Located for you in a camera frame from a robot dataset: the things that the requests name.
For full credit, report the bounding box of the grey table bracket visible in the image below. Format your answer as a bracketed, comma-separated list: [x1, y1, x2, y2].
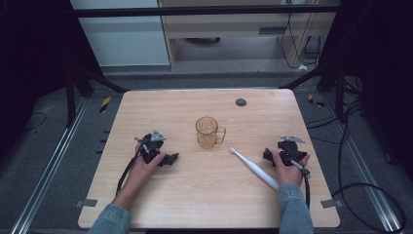
[319, 198, 344, 210]
[75, 198, 98, 209]

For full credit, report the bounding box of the person's left hand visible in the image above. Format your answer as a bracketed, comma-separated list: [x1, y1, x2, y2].
[124, 142, 167, 196]

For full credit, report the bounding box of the black metal stand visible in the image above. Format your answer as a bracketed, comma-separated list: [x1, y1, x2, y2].
[280, 59, 348, 125]
[63, 62, 130, 129]

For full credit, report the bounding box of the person's right hand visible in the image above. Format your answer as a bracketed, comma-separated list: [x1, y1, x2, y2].
[272, 151, 311, 187]

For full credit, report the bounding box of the thin black floor cable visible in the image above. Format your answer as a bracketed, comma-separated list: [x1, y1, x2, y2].
[23, 111, 48, 133]

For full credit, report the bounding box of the black hanging cable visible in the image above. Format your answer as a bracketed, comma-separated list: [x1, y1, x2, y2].
[280, 0, 322, 70]

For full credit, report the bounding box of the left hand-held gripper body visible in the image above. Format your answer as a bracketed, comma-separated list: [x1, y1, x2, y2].
[134, 130, 169, 165]

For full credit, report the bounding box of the hand-held gripper cable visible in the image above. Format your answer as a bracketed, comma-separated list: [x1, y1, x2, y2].
[289, 158, 312, 210]
[115, 137, 145, 197]

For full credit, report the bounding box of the white cabinet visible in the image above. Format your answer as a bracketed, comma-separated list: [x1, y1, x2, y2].
[69, 0, 171, 68]

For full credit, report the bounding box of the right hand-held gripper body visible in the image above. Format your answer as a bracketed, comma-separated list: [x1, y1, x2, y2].
[274, 135, 308, 168]

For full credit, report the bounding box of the right hand-held gripper cable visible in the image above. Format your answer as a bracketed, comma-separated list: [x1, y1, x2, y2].
[289, 158, 312, 210]

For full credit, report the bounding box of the white electric toothbrush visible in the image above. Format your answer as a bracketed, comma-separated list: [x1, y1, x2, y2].
[229, 146, 281, 191]

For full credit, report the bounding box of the yellow black tape strip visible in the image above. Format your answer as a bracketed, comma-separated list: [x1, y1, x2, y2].
[307, 93, 325, 108]
[98, 96, 112, 114]

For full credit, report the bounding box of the aluminium floor rail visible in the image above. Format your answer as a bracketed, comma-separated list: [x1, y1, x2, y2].
[9, 97, 91, 234]
[320, 94, 403, 233]

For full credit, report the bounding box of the black horizontal frame bar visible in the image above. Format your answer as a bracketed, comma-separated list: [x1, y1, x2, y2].
[70, 4, 340, 19]

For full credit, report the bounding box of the left hand-held gripper cable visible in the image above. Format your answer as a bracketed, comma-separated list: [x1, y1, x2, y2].
[115, 137, 145, 197]

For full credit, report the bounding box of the light wooden desk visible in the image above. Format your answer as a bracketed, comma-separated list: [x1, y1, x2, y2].
[157, 0, 341, 71]

